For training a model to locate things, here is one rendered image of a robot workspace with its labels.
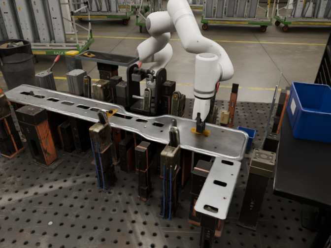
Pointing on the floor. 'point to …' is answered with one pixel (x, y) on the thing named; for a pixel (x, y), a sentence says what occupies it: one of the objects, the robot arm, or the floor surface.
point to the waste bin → (17, 63)
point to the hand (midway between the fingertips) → (200, 126)
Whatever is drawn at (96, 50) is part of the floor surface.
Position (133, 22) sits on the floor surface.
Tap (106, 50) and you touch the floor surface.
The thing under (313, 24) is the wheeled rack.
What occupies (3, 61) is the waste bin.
